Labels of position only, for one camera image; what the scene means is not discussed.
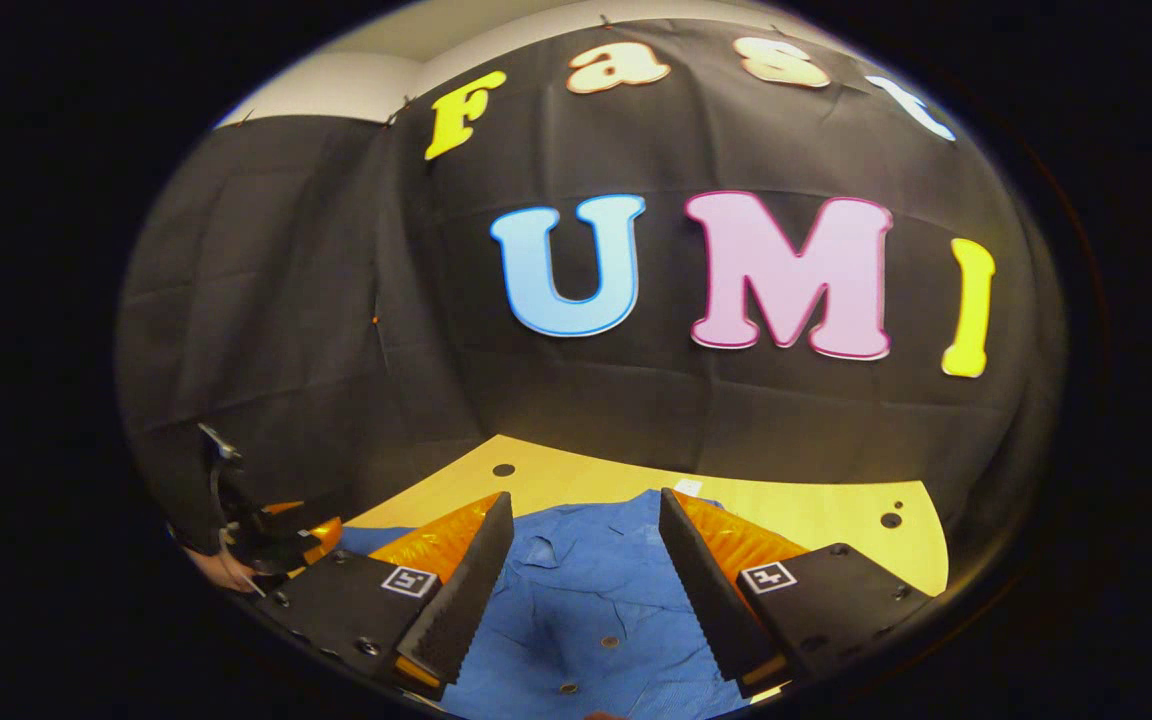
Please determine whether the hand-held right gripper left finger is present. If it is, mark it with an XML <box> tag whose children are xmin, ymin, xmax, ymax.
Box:
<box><xmin>256</xmin><ymin>490</ymin><xmax>517</xmax><ymax>701</ymax></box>

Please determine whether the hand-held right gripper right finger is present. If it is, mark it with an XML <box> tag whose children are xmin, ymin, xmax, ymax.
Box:
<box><xmin>658</xmin><ymin>488</ymin><xmax>937</xmax><ymax>699</ymax></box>

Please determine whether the blue shirt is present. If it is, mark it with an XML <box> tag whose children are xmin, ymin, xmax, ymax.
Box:
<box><xmin>336</xmin><ymin>488</ymin><xmax>752</xmax><ymax>720</ymax></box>

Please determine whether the black backdrop cloth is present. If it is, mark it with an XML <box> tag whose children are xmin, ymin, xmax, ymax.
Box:
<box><xmin>116</xmin><ymin>18</ymin><xmax>1067</xmax><ymax>561</ymax></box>

